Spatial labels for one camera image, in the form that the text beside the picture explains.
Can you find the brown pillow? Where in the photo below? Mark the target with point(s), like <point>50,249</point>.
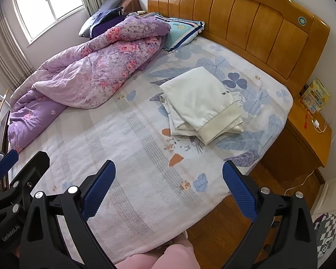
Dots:
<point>131,5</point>

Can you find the person's right leg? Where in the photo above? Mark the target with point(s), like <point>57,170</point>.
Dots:
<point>179,257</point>

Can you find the checkered bag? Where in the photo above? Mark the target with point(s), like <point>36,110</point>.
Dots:
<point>333,229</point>

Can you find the teal striped pillow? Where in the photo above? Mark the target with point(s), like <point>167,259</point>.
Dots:
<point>182,30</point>

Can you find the yellow packet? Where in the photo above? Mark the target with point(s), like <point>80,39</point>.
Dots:
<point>316,95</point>

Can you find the white snap-button jacket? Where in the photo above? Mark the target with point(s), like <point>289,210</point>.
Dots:
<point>201,98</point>

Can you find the purple folded cloth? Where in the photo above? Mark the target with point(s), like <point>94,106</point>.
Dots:
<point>100,28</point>

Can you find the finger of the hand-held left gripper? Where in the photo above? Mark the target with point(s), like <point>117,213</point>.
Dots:
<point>5,162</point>
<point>37,168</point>

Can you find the wooden headboard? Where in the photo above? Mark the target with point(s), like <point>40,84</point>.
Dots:
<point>240,19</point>

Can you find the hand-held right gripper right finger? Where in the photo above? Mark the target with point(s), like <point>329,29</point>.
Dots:
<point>239,193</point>

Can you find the black flat screen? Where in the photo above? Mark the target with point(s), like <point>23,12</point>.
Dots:
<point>5,131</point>

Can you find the person's leg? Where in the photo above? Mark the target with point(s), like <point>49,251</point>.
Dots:
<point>134,263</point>
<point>179,257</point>

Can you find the red pen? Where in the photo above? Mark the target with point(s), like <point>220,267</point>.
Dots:
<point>305,122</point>

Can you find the person's left leg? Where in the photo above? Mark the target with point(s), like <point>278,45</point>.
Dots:
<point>134,263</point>

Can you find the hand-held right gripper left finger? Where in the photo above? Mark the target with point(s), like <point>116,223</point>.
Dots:
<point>98,190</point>

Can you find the wooden nightstand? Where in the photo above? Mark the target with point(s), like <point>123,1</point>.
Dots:
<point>296,145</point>

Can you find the purple floral quilt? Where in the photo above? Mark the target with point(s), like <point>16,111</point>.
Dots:
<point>100,70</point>

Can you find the window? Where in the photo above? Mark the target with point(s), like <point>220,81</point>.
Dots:
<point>44,8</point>

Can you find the floral bed sheet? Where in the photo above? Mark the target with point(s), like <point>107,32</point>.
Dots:
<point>114,145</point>

